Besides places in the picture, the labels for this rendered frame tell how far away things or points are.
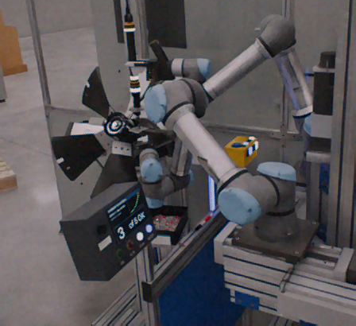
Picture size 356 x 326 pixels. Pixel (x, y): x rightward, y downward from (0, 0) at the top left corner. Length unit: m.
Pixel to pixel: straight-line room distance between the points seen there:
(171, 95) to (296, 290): 0.70
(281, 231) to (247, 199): 0.22
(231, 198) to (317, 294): 0.37
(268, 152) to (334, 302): 1.36
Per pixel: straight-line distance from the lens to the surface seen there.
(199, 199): 3.05
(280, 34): 1.86
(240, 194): 1.40
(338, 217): 1.72
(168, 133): 2.11
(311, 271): 1.60
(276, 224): 1.56
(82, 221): 1.34
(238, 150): 2.22
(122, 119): 2.18
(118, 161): 2.16
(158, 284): 1.78
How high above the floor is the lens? 1.88
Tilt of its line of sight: 21 degrees down
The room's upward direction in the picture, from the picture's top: 4 degrees counter-clockwise
